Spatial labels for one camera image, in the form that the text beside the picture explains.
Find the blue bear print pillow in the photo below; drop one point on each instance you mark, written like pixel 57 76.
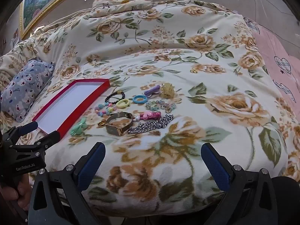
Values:
pixel 25 89

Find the pink hair clip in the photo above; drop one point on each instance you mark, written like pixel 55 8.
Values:
pixel 150 115

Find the gold square wristwatch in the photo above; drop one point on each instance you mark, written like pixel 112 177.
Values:
pixel 114 130

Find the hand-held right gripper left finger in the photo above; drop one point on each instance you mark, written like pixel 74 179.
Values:
pixel 92 166

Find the gold framed picture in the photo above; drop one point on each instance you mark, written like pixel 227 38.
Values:
pixel 42 2

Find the floral blanket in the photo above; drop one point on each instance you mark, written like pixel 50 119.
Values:
pixel 164 39

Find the pink heart print sheet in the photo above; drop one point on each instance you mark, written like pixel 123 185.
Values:
pixel 276 44

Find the green bow hair clip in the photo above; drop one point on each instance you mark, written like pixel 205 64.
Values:
pixel 78 126

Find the person's left hand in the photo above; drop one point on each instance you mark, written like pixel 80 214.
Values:
pixel 22 192

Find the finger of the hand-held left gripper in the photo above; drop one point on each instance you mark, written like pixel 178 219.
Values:
pixel 27 126
pixel 50 137

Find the yellow claw hair clip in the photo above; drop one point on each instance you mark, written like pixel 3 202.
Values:
pixel 167 91

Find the panda print cushion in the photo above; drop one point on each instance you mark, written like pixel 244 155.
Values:
pixel 121 0

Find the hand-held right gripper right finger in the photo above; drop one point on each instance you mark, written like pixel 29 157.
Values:
pixel 215 166

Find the red jewelry box tray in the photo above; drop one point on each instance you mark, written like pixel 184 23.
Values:
pixel 65 107

